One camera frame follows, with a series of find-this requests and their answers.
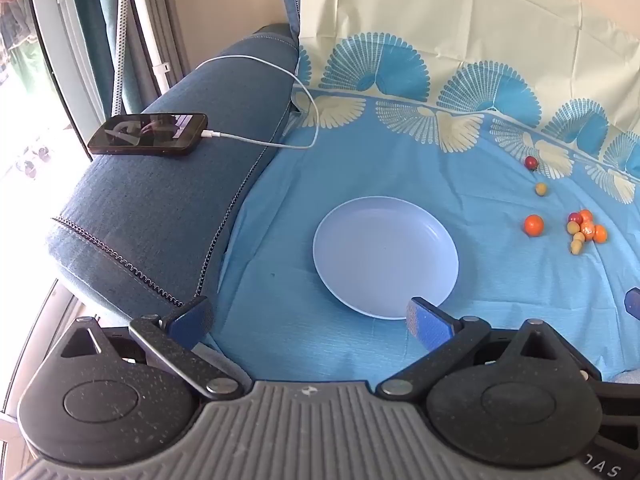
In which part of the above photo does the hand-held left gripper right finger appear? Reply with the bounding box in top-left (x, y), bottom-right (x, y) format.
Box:
top-left (375, 296), bottom-right (603, 403)

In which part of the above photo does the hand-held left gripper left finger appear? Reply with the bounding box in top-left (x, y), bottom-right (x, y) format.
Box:
top-left (59, 296), bottom-right (246, 402)

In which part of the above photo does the pale blue round plate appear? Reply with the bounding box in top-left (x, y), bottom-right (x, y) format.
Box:
top-left (312, 196), bottom-right (460, 321)

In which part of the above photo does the blue fan-print blanket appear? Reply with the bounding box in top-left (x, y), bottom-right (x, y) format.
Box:
top-left (200, 0), bottom-right (640, 386)

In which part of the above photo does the black smartphone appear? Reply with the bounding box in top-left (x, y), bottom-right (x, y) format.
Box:
top-left (87, 112), bottom-right (208, 158)

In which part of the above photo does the white pipe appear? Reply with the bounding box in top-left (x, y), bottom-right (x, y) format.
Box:
top-left (125, 0), bottom-right (173, 98)

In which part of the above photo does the dark green curtain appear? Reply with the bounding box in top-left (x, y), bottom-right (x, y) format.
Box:
top-left (67, 0), bottom-right (133, 116)

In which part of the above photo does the blue denim cushion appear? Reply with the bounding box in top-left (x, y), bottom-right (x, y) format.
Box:
top-left (271, 0), bottom-right (304, 52)

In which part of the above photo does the white charging cable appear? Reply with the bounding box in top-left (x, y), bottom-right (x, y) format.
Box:
top-left (194, 54), bottom-right (321, 151)

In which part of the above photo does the white dotted strap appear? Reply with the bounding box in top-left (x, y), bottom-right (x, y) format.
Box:
top-left (111, 0), bottom-right (132, 117)

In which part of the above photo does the white window frame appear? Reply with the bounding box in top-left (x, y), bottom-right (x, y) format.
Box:
top-left (25, 0), bottom-right (101, 128)

